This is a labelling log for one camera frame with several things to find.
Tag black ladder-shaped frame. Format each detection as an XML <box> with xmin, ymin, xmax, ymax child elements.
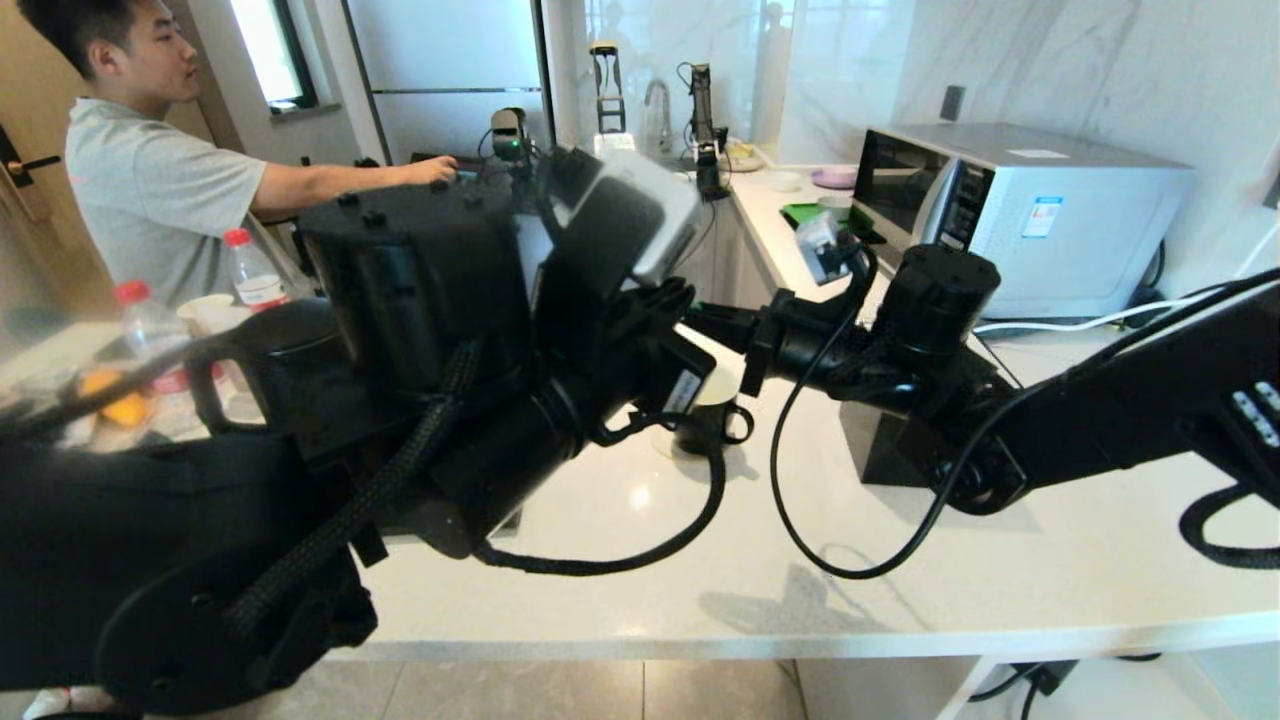
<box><xmin>590</xmin><ymin>40</ymin><xmax>628</xmax><ymax>136</ymax></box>

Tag black looped power cable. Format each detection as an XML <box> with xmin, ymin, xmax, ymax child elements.
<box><xmin>965</xmin><ymin>655</ymin><xmax>1166</xmax><ymax>720</ymax></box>

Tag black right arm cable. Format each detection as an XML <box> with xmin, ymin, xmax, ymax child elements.
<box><xmin>768</xmin><ymin>250</ymin><xmax>1280</xmax><ymax>582</ymax></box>

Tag grey kitchen base cabinet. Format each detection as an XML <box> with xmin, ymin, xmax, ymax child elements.
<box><xmin>705</xmin><ymin>205</ymin><xmax>796</xmax><ymax>313</ymax></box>

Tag black ceramic mug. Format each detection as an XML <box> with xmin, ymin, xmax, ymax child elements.
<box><xmin>672</xmin><ymin>368</ymin><xmax>756</xmax><ymax>458</ymax></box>

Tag black camera on stand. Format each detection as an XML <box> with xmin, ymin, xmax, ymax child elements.
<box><xmin>488</xmin><ymin>107</ymin><xmax>541</xmax><ymax>186</ymax></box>

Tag person in grey t-shirt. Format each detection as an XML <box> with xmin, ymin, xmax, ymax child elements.
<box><xmin>15</xmin><ymin>0</ymin><xmax>461</xmax><ymax>309</ymax></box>

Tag green cutting board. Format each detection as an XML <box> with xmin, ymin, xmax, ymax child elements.
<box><xmin>779</xmin><ymin>202</ymin><xmax>873</xmax><ymax>247</ymax></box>

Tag black tissue box white lid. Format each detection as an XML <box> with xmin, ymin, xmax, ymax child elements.
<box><xmin>838</xmin><ymin>340</ymin><xmax>1023</xmax><ymax>491</ymax></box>

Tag black door handle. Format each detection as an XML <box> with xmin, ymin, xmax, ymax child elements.
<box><xmin>0</xmin><ymin>125</ymin><xmax>61</xmax><ymax>191</ymax></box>

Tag black electric kettle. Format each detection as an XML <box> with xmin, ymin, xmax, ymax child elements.
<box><xmin>188</xmin><ymin>298</ymin><xmax>346</xmax><ymax>443</ymax></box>

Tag silver microwave oven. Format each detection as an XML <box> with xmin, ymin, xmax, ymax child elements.
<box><xmin>846</xmin><ymin>122</ymin><xmax>1194</xmax><ymax>321</ymax></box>

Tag clear water bottle red cap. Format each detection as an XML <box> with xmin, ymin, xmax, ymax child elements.
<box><xmin>222</xmin><ymin>230</ymin><xmax>291</xmax><ymax>309</ymax></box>
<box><xmin>113</xmin><ymin>282</ymin><xmax>198</xmax><ymax>403</ymax></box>

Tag silver refrigerator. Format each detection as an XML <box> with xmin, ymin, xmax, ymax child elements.
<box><xmin>340</xmin><ymin>0</ymin><xmax>576</xmax><ymax>191</ymax></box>

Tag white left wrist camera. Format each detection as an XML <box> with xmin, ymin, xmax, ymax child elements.
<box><xmin>575</xmin><ymin>150</ymin><xmax>704</xmax><ymax>289</ymax></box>

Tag black microwave power cable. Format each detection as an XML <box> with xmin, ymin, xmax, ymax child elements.
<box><xmin>1130</xmin><ymin>240</ymin><xmax>1280</xmax><ymax>313</ymax></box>

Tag white power cable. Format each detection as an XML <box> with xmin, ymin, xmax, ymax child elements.
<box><xmin>970</xmin><ymin>215</ymin><xmax>1280</xmax><ymax>336</ymax></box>

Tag yellow toy corn cob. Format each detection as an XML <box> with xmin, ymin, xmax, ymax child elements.
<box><xmin>80</xmin><ymin>370</ymin><xmax>153</xmax><ymax>428</ymax></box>

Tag black corrugated hose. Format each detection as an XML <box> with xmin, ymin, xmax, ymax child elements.
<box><xmin>1178</xmin><ymin>483</ymin><xmax>1280</xmax><ymax>572</ymax></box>

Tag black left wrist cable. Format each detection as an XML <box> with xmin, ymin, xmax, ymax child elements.
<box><xmin>472</xmin><ymin>405</ymin><xmax>728</xmax><ymax>579</ymax></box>

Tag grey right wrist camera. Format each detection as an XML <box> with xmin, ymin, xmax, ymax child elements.
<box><xmin>795</xmin><ymin>212</ymin><xmax>869</xmax><ymax>287</ymax></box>

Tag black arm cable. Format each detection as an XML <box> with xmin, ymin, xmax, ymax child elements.
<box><xmin>768</xmin><ymin>250</ymin><xmax>1280</xmax><ymax>582</ymax></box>
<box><xmin>0</xmin><ymin>335</ymin><xmax>241</xmax><ymax>443</ymax></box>

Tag window with dark frame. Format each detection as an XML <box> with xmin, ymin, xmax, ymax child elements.
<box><xmin>228</xmin><ymin>0</ymin><xmax>319</xmax><ymax>113</ymax></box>

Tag chrome faucet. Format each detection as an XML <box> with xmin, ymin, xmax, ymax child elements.
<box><xmin>643</xmin><ymin>78</ymin><xmax>673</xmax><ymax>153</ymax></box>

